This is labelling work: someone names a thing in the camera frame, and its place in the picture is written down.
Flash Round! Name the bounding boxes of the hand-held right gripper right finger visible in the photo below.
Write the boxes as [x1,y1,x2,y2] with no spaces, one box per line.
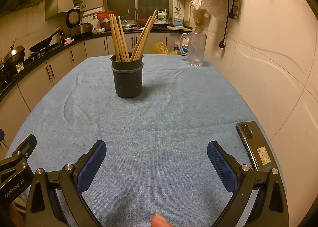
[207,141,290,227]

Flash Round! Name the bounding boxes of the beige lower kitchen cabinets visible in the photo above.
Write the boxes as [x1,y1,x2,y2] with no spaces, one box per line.
[0,32,189,158]

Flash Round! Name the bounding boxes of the black wok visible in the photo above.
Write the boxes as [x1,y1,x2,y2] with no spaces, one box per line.
[29,27,60,52]

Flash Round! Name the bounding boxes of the yellow plastic bag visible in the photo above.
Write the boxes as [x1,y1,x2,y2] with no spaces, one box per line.
[148,42,183,55]

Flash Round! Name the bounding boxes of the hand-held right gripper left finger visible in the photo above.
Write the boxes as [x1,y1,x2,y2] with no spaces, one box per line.
[25,140,107,227]

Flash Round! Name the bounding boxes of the black power cord with plug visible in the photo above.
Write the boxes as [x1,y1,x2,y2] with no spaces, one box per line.
[219,0,236,49]

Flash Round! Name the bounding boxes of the glass pot lid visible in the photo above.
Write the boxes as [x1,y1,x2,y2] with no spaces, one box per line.
[122,18,137,29]

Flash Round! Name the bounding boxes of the silver rice cooker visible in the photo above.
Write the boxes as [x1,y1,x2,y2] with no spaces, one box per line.
[70,22,93,38]

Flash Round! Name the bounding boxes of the black kitchen countertop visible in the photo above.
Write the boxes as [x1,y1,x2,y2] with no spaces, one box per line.
[0,24,193,103]

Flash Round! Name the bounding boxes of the blue tablecloth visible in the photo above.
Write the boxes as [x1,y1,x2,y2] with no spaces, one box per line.
[5,54,289,227]

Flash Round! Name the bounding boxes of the wall power socket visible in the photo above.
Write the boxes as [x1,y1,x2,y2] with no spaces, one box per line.
[232,0,241,20]

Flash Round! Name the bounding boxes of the green label detergent jug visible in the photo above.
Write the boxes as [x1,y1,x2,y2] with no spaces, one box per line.
[157,10,168,24]

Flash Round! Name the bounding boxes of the clear glass mug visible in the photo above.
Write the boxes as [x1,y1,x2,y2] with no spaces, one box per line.
[179,32,207,67]

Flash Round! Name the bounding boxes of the steel sink faucet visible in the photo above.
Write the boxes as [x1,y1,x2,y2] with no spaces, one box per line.
[128,7,139,27]

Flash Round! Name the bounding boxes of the blue label detergent jug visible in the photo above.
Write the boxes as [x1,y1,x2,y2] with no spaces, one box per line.
[174,13,185,27]

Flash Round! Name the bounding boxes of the person's right hand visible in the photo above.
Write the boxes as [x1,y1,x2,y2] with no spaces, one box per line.
[151,213,176,227]

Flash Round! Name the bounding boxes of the bunch of wooden chopsticks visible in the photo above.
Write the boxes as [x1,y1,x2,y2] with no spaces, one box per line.
[108,8,159,62]

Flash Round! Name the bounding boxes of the steel wok with lid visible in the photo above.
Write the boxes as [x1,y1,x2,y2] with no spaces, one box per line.
[2,38,26,65]

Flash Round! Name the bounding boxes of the black smartphone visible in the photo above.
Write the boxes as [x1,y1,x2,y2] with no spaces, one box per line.
[236,121,279,172]

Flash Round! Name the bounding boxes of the red plastic basin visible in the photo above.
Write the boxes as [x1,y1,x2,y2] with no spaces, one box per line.
[96,11,116,21]

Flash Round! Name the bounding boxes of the gas stove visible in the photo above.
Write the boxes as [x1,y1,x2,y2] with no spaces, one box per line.
[0,43,62,86]

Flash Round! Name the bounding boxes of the black utensil holder cup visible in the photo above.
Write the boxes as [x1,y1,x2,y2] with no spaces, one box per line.
[110,54,144,99]

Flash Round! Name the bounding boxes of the clear hanging plastic bag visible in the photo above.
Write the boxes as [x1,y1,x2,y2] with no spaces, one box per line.
[191,0,230,27]

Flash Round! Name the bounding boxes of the wooden cutting board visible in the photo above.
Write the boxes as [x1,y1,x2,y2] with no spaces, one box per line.
[166,26,193,32]

